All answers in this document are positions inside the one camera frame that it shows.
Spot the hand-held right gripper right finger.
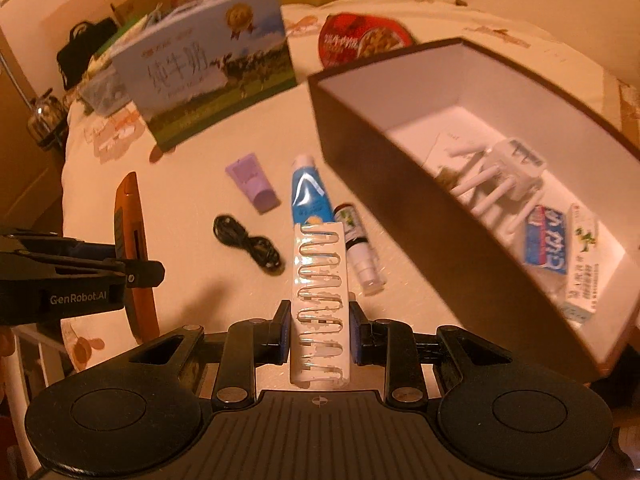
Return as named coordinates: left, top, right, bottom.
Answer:
left=347, top=301, right=513, bottom=406

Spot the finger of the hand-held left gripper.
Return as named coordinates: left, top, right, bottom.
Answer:
left=0, top=229, right=121, bottom=264
left=20, top=254, right=166, bottom=289

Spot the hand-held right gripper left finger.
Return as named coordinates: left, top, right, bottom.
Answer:
left=129, top=300, right=293, bottom=406

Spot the white clip strip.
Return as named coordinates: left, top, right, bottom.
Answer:
left=289, top=221, right=353, bottom=391

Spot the orange utility knife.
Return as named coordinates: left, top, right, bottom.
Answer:
left=114, top=171, right=161, bottom=343

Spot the small white bottle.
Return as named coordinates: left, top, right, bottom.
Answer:
left=334, top=203, right=387, bottom=295

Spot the black cable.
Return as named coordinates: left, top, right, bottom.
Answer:
left=212, top=214, right=283, bottom=276

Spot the purple tube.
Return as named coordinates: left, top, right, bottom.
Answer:
left=225, top=155, right=280, bottom=213

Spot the blue toothpaste tube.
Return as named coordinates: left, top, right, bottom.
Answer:
left=291, top=155, right=335, bottom=226

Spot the brown storage box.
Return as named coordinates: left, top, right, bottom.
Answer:
left=306, top=37, right=640, bottom=383

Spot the blue tissue packet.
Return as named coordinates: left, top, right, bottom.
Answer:
left=522, top=205, right=568, bottom=276

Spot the small white medicine box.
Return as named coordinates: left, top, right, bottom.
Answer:
left=565, top=203, right=599, bottom=316

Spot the grey cloth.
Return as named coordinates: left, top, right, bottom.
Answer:
left=80, top=67, right=131, bottom=116

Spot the black bag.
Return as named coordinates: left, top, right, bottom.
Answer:
left=56, top=17, right=121, bottom=91

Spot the blue milk carton box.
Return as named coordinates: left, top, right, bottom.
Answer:
left=109, top=0, right=297, bottom=153

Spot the green and white box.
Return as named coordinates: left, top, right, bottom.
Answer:
left=92, top=12, right=151, bottom=61

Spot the red snack packet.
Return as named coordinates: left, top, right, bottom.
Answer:
left=318, top=12, right=418, bottom=71

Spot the white rack frame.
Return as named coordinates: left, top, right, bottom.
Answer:
left=10, top=322, right=66, bottom=411

